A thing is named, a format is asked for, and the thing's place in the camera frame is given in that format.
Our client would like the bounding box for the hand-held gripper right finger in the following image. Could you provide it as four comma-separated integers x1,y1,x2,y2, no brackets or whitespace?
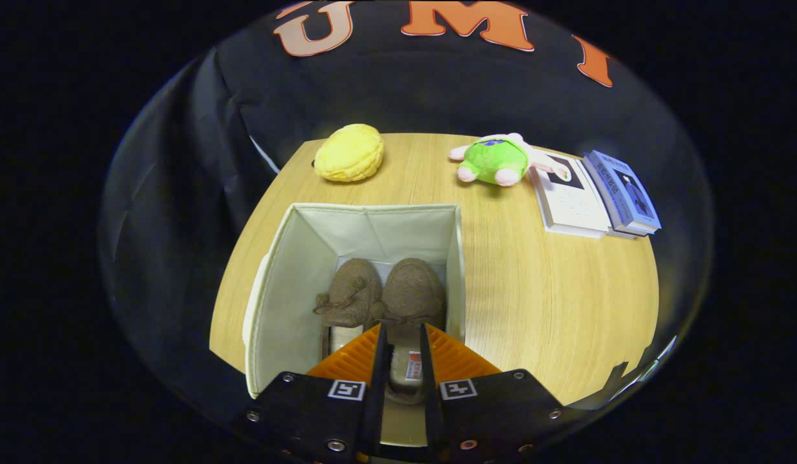
418,322,568,464

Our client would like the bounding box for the black backdrop cloth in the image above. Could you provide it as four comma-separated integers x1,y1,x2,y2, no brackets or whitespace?
102,0,711,413

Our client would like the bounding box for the yellow plush bun toy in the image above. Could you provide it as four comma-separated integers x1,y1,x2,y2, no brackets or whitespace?
313,124,385,183

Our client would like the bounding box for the white booklet with dark photo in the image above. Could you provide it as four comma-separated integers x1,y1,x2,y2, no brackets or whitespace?
530,151,611,239

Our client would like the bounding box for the blue book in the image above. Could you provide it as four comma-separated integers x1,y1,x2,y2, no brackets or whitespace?
582,150,662,239

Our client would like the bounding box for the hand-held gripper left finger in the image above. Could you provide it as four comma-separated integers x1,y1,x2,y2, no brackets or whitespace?
229,322,390,464

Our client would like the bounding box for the green and pink plush toy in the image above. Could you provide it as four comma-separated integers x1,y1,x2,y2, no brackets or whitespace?
448,133,570,188

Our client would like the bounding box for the brown shoe with bow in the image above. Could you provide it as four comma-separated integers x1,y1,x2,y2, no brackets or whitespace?
313,258,385,356
380,258,448,405

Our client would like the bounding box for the cream fabric storage box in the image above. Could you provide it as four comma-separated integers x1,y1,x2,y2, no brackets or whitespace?
242,203,466,449

